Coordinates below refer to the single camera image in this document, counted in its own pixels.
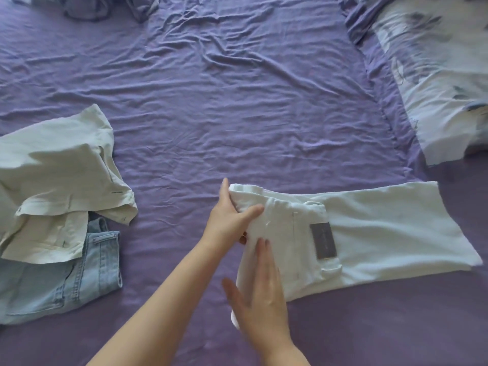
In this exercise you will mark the person's left hand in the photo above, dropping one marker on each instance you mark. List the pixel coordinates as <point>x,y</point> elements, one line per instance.
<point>225,224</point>

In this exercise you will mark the person's right hand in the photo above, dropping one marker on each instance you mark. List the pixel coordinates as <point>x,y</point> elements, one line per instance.
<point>263,308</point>

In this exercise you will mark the purple sheet bed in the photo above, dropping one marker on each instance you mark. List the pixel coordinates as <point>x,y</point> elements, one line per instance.
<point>248,110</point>

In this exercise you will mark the white jeans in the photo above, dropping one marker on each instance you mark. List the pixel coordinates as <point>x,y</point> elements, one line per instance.
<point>389,236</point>

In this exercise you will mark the light blue denim jeans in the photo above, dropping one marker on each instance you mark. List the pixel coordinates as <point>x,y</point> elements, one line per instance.
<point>38,289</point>

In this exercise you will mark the person's left forearm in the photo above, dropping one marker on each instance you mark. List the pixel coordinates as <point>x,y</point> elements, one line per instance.
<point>160,308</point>

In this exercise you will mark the floral pillow purple trim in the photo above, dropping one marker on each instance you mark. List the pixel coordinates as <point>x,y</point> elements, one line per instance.
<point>431,80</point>

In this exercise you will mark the crumpled purple grey quilt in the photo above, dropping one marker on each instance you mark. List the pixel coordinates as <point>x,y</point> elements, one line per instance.
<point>87,7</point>

